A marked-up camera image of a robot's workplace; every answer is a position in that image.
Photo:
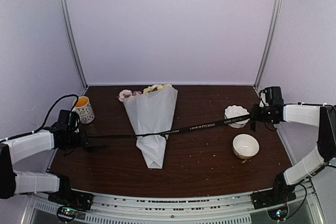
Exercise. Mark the large yellow flower bunch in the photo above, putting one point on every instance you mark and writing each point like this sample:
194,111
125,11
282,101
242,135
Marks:
156,87

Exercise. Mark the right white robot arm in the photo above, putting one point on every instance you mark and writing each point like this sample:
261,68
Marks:
318,119

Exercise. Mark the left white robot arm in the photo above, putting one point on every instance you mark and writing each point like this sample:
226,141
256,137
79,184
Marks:
63,134

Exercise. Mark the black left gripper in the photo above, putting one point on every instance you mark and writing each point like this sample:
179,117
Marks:
83,139

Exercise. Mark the patterned white mug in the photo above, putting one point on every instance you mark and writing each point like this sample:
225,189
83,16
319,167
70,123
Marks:
84,110

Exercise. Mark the pink flower stem two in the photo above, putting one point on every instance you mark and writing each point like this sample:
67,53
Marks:
124,94

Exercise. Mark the aluminium corner post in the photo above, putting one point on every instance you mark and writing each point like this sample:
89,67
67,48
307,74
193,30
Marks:
72,43
268,44

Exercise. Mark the left aluminium corner post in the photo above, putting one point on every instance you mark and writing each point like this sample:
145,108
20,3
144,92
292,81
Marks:
72,43

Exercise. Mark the plain white round bowl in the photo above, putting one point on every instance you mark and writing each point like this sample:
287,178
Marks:
245,146

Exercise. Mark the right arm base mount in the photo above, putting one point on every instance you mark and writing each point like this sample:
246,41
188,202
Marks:
275,201

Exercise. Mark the aluminium front rail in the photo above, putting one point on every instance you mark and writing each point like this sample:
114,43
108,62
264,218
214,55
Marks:
303,207

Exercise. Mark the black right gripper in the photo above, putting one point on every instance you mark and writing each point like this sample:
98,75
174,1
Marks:
254,115

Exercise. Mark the white wrapping paper sheet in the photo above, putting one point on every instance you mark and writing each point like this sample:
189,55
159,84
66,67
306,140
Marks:
150,114

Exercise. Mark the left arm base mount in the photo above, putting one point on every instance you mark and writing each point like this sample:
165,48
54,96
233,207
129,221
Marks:
71,202

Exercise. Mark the white scalloped bowl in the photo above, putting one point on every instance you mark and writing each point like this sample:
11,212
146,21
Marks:
233,111

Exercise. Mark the right aluminium corner post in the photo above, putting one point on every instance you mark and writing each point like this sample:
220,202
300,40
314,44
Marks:
268,44

